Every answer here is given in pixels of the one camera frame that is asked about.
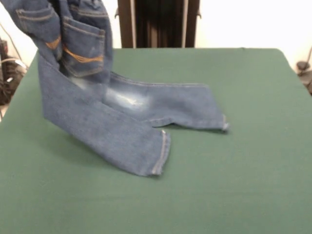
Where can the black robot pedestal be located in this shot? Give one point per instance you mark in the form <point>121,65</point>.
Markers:
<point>126,24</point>

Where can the dark green table cloth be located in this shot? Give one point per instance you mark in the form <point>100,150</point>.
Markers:
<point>219,170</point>

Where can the blue denim jeans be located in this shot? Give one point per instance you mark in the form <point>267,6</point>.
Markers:
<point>97,117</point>

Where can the dark grey stand foot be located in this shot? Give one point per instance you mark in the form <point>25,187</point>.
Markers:
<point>302,65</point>

